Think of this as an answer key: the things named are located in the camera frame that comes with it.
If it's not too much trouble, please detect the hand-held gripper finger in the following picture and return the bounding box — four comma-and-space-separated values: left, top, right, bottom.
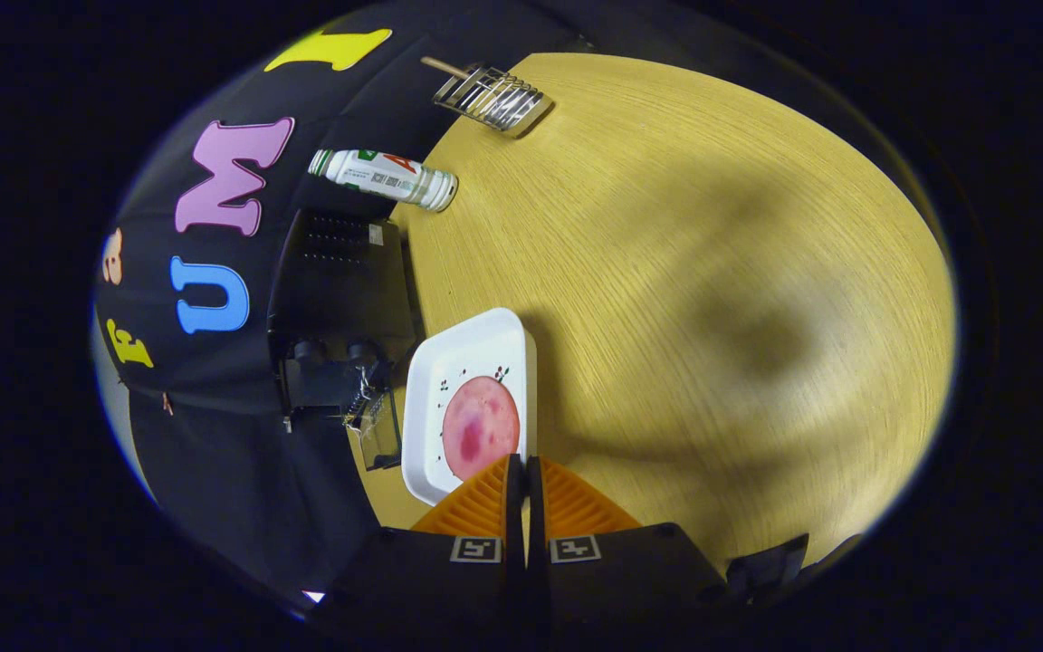
526, 455, 731, 635
309, 455, 528, 635

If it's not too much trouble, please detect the white square plate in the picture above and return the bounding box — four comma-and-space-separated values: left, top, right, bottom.
401, 307, 539, 506

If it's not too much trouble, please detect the pink round ham slice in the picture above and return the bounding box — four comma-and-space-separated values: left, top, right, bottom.
441, 376, 522, 483

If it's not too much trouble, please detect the white drink bottle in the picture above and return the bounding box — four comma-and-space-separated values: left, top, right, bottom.
307, 149, 459, 213

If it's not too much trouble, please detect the metal wire utensil holder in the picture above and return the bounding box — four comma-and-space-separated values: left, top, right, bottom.
433, 63, 555, 139

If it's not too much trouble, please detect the black toaster oven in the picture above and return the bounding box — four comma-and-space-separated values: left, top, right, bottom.
266, 208, 418, 472

